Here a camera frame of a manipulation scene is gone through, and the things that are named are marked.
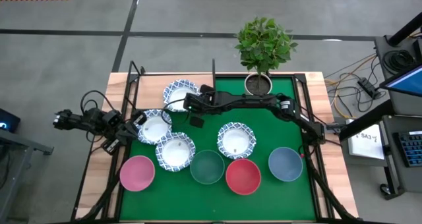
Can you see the black aluminium table frame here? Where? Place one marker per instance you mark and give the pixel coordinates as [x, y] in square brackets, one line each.
[300, 77]

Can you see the red plastic bowl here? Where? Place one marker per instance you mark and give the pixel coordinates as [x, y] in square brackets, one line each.
[243, 177]

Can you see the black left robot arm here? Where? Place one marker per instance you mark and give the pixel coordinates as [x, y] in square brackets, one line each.
[85, 122]

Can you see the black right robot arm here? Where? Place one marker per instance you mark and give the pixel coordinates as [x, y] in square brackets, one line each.
[250, 100]

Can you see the monitor with blue screen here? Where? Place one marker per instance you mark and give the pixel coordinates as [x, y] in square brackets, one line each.
[405, 82]

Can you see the black pole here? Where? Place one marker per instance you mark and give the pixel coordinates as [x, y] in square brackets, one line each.
[407, 28]

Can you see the grey equipment cart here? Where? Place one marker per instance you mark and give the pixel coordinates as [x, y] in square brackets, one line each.
[400, 178]

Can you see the green table mat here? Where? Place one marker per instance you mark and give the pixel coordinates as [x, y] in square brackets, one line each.
[181, 201]

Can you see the black power strip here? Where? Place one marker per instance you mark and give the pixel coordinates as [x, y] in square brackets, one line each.
[367, 87]

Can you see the grey metal stand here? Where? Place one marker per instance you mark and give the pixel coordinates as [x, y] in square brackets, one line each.
[33, 146]

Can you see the pink plastic bowl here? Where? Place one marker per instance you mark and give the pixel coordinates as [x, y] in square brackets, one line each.
[136, 173]

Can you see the grey desk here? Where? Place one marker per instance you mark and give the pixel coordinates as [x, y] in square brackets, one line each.
[382, 43]

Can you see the blue patterned paper bowl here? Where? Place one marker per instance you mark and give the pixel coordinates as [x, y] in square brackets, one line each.
[176, 94]
[235, 141]
[155, 128]
[174, 153]

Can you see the green plastic bowl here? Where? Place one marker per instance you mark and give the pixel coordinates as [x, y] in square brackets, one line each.
[207, 167]

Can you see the black backlit keyboard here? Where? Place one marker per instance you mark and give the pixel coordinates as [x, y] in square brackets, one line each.
[410, 148]

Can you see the white paper sign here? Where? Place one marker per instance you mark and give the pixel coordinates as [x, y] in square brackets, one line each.
[366, 145]

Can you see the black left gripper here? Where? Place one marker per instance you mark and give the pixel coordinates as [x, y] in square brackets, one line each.
[127, 133]

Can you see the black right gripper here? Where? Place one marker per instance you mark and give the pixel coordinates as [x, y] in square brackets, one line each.
[199, 103]

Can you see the potted green plant white pot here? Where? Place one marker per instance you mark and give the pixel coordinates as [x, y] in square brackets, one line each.
[263, 46]

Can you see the black device blue light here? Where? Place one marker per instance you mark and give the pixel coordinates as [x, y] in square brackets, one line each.
[10, 118]

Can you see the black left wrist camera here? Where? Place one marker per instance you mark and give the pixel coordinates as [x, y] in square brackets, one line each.
[113, 118]

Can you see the black caster wheel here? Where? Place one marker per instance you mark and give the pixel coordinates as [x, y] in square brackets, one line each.
[385, 189]

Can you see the blue plastic bowl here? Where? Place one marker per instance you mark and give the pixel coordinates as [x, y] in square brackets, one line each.
[285, 164]

